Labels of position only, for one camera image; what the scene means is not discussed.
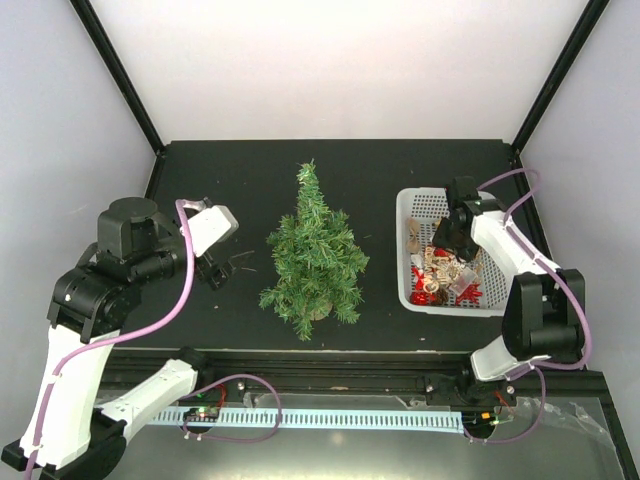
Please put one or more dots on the red star ornament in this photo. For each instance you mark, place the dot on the red star ornament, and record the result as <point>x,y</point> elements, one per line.
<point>471,294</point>

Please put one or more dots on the small circuit board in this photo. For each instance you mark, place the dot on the small circuit board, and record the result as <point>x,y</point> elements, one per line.
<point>202,414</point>

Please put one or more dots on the red gift box ornament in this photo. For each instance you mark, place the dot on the red gift box ornament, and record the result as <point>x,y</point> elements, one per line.
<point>420,298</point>

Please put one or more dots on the white plastic basket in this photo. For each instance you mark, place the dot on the white plastic basket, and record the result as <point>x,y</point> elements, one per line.
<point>418,213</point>

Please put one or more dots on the white slotted cable duct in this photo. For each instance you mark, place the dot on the white slotted cable duct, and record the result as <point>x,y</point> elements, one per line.
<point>321,419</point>

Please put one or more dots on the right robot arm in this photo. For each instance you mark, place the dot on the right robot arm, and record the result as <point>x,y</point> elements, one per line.
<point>544,322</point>

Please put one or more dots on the brown pine cone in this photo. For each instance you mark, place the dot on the brown pine cone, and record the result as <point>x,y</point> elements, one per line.
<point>440,297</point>

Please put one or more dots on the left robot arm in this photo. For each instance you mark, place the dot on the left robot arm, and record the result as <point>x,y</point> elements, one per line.
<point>70,435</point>

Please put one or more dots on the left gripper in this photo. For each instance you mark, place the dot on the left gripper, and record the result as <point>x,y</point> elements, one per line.
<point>219,275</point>

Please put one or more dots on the small green christmas tree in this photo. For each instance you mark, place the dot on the small green christmas tree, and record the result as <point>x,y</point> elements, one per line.
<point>317,261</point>

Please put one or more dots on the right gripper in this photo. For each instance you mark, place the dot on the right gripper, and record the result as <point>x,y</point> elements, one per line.
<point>465,254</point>

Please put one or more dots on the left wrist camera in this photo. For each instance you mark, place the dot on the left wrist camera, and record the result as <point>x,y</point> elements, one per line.
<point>209,225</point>

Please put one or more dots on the red ribbon bow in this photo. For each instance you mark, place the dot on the red ribbon bow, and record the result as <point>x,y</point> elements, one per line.
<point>418,277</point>

